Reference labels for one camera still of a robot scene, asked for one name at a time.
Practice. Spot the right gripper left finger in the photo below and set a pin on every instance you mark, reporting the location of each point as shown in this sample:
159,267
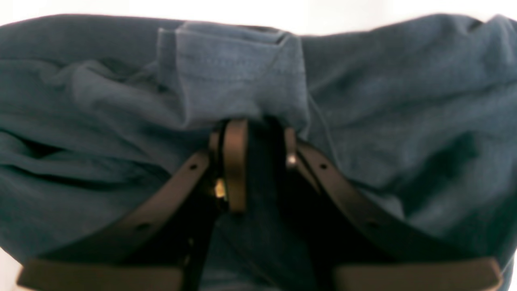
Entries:
163,243

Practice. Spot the dark blue t-shirt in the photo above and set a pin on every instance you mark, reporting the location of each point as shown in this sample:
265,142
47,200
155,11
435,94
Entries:
98,112

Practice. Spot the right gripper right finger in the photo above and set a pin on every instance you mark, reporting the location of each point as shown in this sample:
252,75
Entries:
355,245

